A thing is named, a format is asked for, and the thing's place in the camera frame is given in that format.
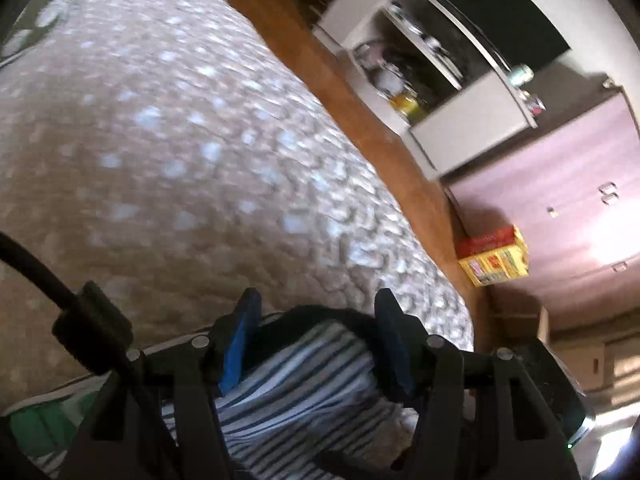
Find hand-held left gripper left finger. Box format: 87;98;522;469
57;287;263;480

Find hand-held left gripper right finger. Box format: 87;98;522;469
374;288;583;480

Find striped pants with dark patch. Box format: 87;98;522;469
0;305;471;480

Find beige drawer cabinet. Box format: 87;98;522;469
540;305;640;411

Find yellow red cardboard box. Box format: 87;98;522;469
457;225;530;288

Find pale purple cabinet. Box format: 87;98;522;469
442;80;640;321

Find beige quilted bedspread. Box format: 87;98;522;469
0;0;476;411

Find white television cabinet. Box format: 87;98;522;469
312;0;541;183

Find yellow bottle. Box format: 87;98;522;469
390;91;427;124

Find grey stuffed toy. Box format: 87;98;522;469
352;42;406;97

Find black television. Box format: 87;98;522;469
430;0;573;73

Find olive patterned bolster pillow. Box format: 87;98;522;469
0;0;81;63

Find black cable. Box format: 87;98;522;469
0;231;151;411

